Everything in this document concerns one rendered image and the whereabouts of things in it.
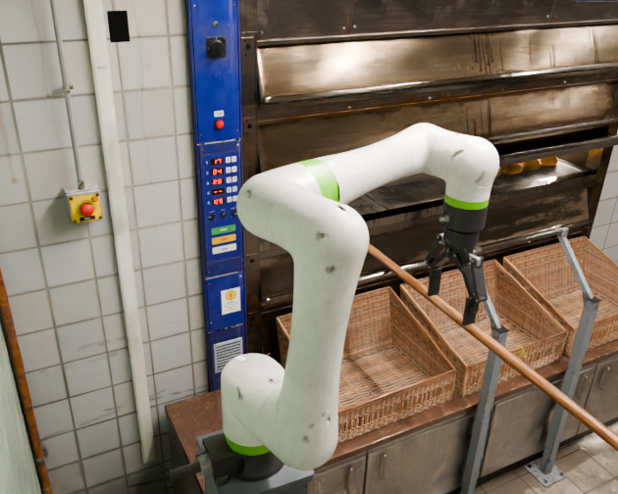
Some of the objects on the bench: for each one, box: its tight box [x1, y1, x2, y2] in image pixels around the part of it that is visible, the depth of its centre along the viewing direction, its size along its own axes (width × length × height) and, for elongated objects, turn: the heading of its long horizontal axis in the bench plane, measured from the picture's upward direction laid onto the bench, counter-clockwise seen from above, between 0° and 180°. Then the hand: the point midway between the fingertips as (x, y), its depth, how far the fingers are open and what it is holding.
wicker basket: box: [503, 236, 618, 358], centre depth 299 cm, size 49×56×28 cm
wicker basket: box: [276, 286, 456, 445], centre depth 250 cm, size 49×56×28 cm
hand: (450, 304), depth 147 cm, fingers open, 13 cm apart
